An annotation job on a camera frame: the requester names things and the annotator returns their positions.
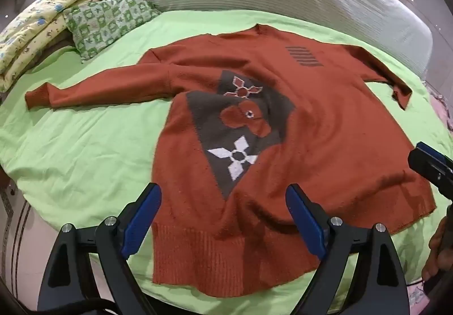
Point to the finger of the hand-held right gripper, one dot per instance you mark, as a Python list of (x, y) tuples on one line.
[(430, 161)]

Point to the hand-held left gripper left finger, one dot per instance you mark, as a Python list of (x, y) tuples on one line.
[(139, 223)]

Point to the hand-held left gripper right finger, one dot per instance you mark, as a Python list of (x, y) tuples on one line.
[(308, 223)]

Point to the rust orange knit sweater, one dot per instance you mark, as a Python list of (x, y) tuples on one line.
[(318, 123)]

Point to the person's right hand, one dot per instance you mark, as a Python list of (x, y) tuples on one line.
[(435, 251)]

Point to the light green bed sheet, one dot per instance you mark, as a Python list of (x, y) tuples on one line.
[(88, 159)]

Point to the white bed base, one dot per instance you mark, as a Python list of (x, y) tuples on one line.
[(17, 247)]

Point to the green patterned pillow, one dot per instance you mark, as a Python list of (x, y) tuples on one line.
[(106, 21)]

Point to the yellow printed quilt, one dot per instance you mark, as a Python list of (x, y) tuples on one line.
[(32, 28)]

